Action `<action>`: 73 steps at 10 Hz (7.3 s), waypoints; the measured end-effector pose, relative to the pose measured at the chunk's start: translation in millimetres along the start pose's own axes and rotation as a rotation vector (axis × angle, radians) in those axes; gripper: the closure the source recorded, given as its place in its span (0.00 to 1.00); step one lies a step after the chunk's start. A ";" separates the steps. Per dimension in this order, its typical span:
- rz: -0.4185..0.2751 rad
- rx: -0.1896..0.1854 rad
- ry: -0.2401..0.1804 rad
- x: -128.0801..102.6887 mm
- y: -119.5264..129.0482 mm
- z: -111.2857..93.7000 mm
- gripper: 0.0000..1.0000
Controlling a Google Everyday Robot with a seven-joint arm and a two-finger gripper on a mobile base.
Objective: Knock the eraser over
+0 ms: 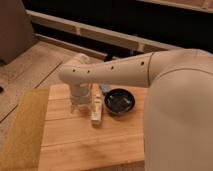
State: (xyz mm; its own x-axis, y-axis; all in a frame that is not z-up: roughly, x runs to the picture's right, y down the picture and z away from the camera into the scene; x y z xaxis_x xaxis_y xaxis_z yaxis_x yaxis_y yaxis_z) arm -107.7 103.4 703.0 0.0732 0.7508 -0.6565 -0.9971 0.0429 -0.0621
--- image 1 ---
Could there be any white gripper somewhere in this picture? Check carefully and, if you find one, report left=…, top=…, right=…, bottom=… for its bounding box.
left=69, top=84, right=92, bottom=114

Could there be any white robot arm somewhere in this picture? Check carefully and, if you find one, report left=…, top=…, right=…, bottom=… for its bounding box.
left=59, top=49, right=213, bottom=171

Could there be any blue object behind bowl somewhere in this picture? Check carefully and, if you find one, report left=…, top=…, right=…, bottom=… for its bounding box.
left=99, top=84, right=111, bottom=95

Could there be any wooden table board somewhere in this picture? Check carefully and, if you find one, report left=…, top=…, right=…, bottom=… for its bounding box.
left=38, top=84, right=147, bottom=171

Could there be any black bowl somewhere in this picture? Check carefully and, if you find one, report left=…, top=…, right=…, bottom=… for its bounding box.
left=104, top=88, right=135, bottom=116

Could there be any yellow-green mat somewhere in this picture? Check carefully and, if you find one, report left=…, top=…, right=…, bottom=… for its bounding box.
left=0, top=88, right=49, bottom=171

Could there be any grey cabinet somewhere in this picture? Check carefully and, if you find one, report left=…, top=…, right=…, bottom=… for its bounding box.
left=0, top=0, right=37, bottom=64

